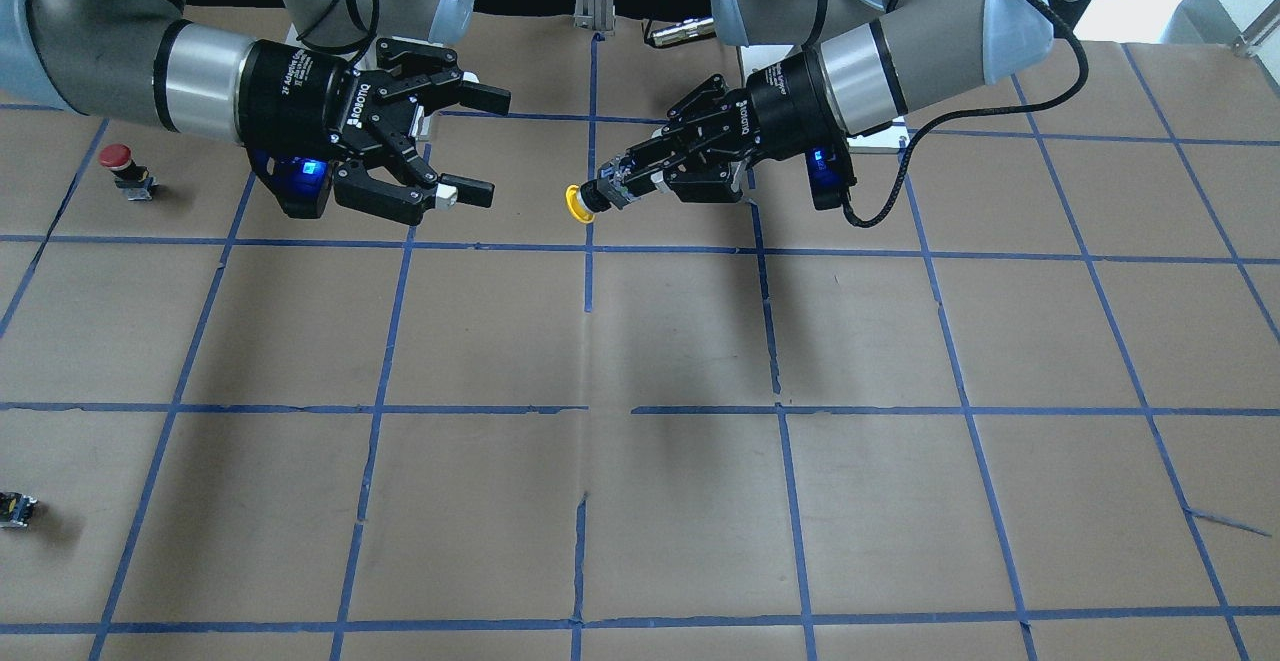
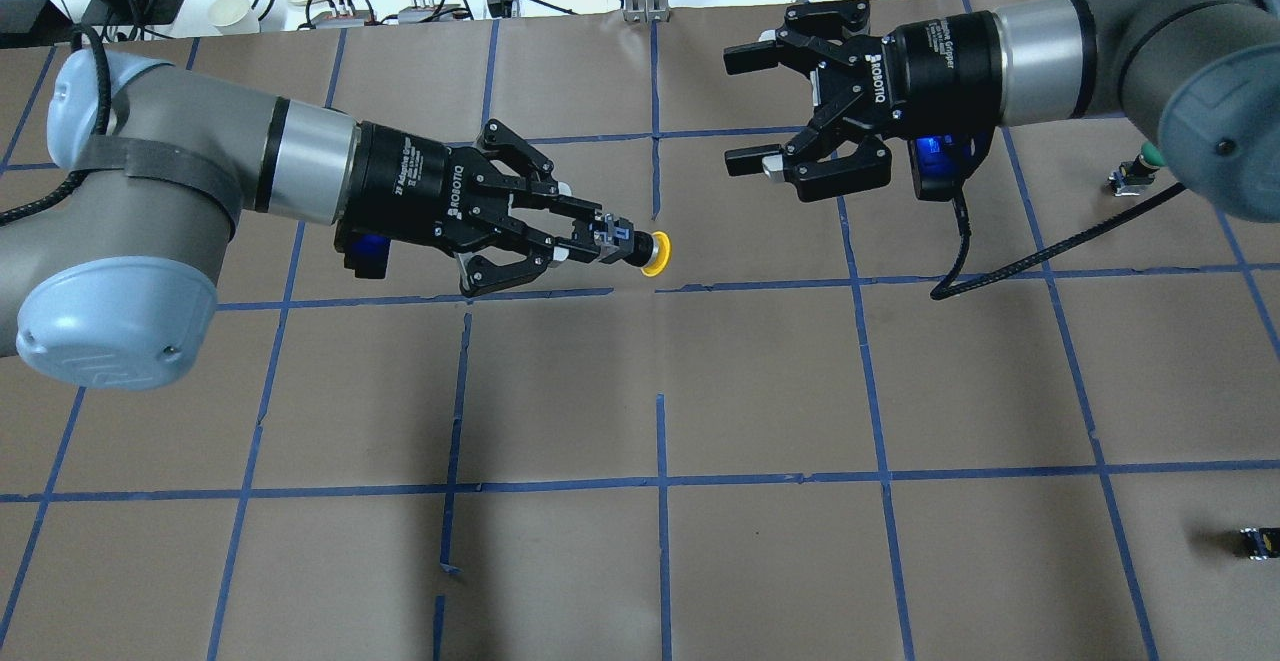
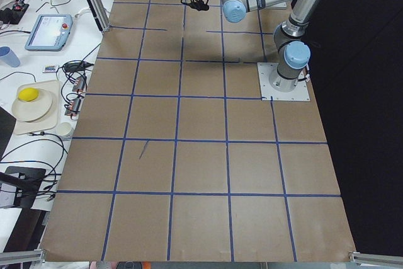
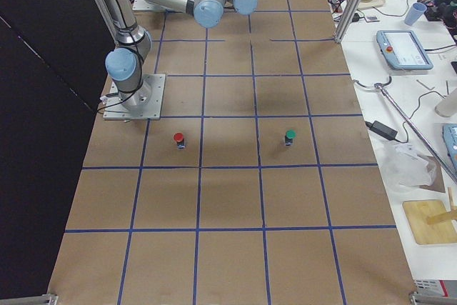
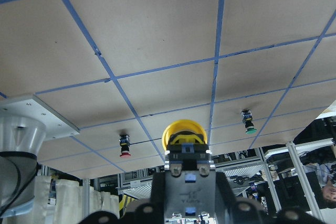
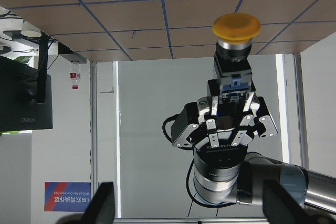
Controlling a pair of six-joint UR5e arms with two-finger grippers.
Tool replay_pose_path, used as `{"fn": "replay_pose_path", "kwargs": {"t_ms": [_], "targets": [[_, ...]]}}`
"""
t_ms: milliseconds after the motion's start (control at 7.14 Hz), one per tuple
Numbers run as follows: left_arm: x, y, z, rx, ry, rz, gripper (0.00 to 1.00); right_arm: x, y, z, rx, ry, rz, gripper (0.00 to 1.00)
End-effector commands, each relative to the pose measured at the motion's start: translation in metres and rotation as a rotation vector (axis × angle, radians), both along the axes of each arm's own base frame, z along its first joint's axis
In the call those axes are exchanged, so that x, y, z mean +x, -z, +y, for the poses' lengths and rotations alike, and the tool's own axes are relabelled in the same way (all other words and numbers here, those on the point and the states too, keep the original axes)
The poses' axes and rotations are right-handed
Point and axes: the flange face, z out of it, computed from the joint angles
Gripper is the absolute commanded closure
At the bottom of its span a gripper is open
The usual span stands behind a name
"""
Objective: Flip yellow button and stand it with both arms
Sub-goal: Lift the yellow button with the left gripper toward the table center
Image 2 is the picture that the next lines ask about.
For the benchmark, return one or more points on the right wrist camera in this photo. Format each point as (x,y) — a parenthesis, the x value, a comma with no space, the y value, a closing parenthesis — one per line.
(942,163)

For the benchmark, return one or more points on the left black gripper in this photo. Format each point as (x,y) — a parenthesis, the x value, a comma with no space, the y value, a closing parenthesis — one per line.
(408,184)

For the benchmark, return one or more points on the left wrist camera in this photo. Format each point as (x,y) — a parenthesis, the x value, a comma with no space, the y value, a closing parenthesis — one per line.
(366,255)

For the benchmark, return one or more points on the green push button switch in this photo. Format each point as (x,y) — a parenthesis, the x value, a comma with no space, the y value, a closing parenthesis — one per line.
(1133,178)

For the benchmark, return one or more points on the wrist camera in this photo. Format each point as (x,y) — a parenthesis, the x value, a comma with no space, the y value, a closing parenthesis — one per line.
(366,255)
(942,163)

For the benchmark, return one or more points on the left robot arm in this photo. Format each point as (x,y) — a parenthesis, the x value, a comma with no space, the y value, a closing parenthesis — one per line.
(111,279)

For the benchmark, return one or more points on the white paper cup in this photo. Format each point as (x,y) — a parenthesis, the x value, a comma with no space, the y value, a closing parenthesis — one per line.
(233,17)

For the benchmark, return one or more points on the brown paper table cover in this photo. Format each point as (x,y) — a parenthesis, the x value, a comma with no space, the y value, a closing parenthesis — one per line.
(782,448)

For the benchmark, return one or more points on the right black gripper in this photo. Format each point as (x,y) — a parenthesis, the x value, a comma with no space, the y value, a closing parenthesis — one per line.
(943,77)

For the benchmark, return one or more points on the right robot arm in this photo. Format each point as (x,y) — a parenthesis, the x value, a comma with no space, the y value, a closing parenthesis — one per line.
(1196,77)

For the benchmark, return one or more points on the yellow push button switch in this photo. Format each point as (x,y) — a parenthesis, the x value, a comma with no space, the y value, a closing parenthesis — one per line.
(617,240)

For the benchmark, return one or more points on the black switch contact block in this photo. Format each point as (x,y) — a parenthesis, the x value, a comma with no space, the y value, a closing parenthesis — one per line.
(1260,543)

